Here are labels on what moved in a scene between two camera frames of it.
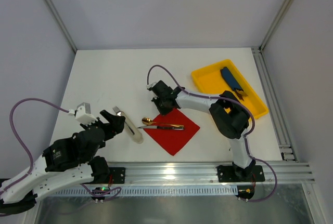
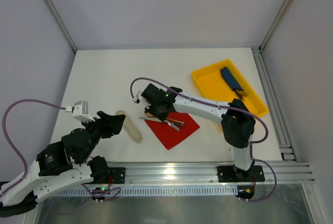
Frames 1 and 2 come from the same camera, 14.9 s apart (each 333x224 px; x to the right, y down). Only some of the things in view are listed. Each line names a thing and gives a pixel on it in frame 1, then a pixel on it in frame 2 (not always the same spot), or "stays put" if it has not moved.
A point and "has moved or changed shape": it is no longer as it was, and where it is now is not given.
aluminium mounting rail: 205,173 stays put
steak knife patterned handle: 168,128 → 157,119
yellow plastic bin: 209,80 stays put
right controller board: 244,192 stays put
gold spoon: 148,121 → 168,119
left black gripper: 104,126 stays put
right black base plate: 227,173 stays put
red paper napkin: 173,140 has moved or changed shape
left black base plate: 118,174 stays put
